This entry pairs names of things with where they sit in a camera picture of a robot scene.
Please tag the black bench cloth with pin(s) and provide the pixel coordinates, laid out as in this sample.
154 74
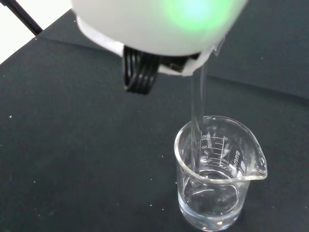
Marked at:
72 145

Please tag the clear glass beaker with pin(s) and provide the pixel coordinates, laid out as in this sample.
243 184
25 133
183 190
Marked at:
210 200

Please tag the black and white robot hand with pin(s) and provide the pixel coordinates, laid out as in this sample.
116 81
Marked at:
149 26

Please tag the black tripod leg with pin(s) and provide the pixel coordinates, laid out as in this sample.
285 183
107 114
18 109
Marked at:
23 18

